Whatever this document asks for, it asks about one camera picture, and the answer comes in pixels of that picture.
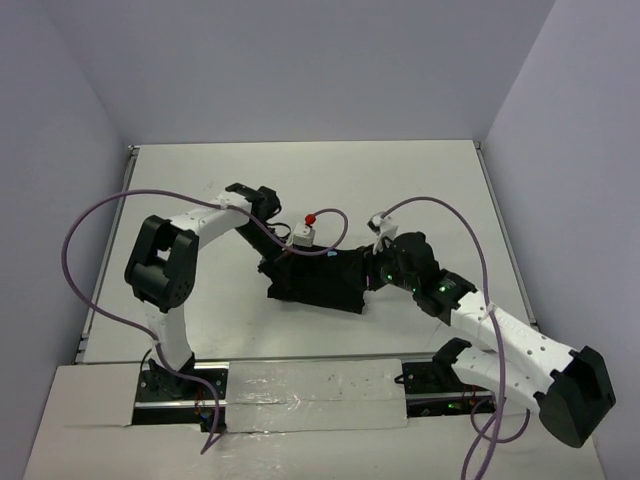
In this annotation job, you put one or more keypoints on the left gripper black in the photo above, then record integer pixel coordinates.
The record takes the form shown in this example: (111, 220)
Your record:
(278, 259)

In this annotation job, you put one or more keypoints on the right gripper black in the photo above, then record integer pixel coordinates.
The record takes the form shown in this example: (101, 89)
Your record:
(372, 262)

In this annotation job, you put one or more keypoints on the black t shirt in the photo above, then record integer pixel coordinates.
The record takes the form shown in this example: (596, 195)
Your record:
(335, 280)

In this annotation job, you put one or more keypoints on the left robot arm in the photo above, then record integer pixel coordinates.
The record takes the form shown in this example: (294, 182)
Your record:
(163, 264)

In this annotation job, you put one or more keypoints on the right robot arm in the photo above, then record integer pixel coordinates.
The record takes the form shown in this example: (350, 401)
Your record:
(568, 389)

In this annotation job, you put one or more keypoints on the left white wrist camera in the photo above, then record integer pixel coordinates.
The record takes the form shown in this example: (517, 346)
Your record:
(303, 234)

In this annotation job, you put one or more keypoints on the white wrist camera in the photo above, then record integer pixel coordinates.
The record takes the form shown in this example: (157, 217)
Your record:
(303, 234)
(384, 228)

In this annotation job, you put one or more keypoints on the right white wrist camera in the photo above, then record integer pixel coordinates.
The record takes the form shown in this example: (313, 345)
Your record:
(384, 228)

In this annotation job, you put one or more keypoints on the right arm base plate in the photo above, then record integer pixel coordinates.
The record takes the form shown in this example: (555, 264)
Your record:
(431, 390)

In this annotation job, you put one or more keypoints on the aluminium table rail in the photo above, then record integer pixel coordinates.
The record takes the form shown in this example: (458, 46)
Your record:
(85, 334)

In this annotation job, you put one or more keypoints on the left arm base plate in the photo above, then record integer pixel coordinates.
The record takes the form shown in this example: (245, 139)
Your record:
(167, 400)

